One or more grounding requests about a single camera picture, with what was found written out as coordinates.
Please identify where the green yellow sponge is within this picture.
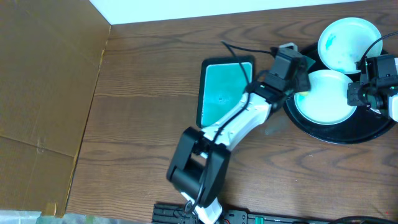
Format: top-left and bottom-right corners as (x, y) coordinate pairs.
(295, 56), (315, 96)

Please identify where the light green plate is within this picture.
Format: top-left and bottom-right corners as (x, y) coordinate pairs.
(294, 70), (356, 125)
(318, 17), (382, 74)

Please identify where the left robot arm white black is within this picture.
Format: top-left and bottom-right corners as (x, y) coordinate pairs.
(166, 57), (315, 223)

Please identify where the round black serving tray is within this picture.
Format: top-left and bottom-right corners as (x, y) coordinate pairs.
(282, 42), (398, 145)

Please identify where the white plate with stain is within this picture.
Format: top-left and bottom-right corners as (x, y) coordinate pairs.
(370, 108), (388, 117)

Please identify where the brown cardboard panel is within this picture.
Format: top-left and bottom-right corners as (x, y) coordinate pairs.
(1, 0), (111, 216)

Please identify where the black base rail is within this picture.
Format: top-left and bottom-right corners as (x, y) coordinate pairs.
(151, 202), (393, 224)

